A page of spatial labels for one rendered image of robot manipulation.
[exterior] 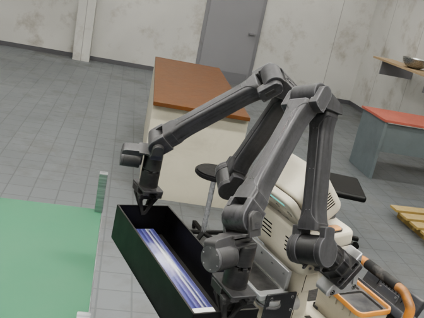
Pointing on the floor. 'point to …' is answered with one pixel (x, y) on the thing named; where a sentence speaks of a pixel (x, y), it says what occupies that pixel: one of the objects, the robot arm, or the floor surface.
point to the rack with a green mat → (48, 257)
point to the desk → (386, 137)
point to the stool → (208, 173)
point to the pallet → (411, 217)
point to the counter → (201, 157)
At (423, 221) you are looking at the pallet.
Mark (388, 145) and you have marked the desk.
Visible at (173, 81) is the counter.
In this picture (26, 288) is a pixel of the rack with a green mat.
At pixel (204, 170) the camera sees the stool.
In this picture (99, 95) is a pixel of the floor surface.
